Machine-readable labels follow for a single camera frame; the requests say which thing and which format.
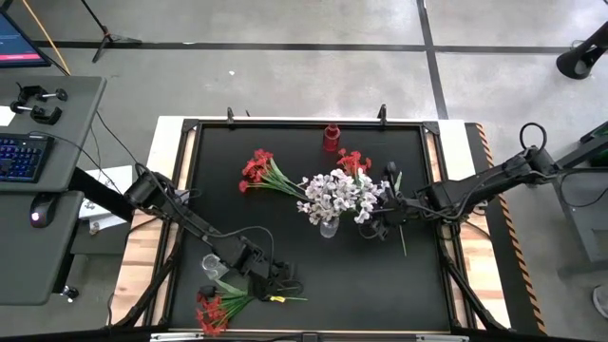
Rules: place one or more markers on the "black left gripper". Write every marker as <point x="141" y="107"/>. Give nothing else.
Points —
<point x="273" y="282"/>

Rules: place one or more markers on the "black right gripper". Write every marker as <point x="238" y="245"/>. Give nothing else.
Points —
<point x="399" y="206"/>

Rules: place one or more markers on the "dark stem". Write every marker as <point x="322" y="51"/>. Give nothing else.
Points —
<point x="368" y="204"/>

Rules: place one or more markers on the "black artificial tulip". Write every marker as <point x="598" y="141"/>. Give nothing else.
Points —
<point x="391" y="168"/>

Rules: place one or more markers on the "clear wavy glass vase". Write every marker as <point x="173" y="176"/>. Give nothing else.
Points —
<point x="213" y="268"/>

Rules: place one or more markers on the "red artificial flower bunch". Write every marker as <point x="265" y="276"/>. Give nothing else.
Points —
<point x="354" y="161"/>
<point x="211" y="316"/>
<point x="256" y="168"/>

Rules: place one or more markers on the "clear diamond-cut glass vase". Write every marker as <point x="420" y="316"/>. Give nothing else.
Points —
<point x="329" y="229"/>

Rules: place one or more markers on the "red ribbed glass vase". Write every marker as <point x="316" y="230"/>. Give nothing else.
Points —
<point x="331" y="141"/>

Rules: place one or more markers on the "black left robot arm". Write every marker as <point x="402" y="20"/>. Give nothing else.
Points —
<point x="190" y="218"/>

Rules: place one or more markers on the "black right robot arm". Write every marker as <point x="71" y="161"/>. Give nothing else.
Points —
<point x="475" y="185"/>

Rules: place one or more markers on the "yellow paper tag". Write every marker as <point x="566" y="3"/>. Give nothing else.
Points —
<point x="277" y="298"/>

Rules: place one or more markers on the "hazard striped floor strip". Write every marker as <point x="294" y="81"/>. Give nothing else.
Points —
<point x="518" y="285"/>

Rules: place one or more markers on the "white printed papers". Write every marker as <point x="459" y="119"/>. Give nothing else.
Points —
<point x="119" y="178"/>

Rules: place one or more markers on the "grey equipment cart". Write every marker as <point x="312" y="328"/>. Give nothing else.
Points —
<point x="584" y="228"/>

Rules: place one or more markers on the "black desk support bar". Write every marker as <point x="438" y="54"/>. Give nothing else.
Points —
<point x="100" y="192"/>

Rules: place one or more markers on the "black desk knob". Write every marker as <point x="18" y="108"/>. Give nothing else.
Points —
<point x="71" y="293"/>

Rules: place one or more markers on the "person's shoe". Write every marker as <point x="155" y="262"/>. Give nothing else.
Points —
<point x="601" y="301"/>

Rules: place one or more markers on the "black computer mouse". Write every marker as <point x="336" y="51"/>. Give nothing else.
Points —
<point x="43" y="211"/>

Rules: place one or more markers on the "grey desk top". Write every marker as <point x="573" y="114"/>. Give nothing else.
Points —
<point x="71" y="142"/>
<point x="28" y="266"/>

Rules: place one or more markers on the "black backlit keyboard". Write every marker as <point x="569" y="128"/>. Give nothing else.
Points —
<point x="24" y="159"/>

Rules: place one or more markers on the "black C-clamp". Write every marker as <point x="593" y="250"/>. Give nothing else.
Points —
<point x="28" y="91"/>
<point x="45" y="116"/>

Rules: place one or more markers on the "black tripod stand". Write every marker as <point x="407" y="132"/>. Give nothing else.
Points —
<point x="107" y="34"/>

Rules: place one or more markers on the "white paper sheet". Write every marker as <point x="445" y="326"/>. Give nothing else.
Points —
<point x="5" y="116"/>

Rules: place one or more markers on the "yellow rod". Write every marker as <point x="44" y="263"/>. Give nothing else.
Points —
<point x="46" y="38"/>

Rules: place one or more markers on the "computer monitor screen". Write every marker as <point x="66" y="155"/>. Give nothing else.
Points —
<point x="19" y="43"/>

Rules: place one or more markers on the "small black frame bracket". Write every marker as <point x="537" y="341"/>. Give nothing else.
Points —
<point x="230" y="116"/>
<point x="381" y="115"/>

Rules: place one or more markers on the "silver metal rail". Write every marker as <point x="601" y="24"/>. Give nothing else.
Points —
<point x="176" y="336"/>
<point x="442" y="338"/>

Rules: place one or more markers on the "black post stand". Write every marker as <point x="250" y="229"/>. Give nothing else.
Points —
<point x="577" y="62"/>

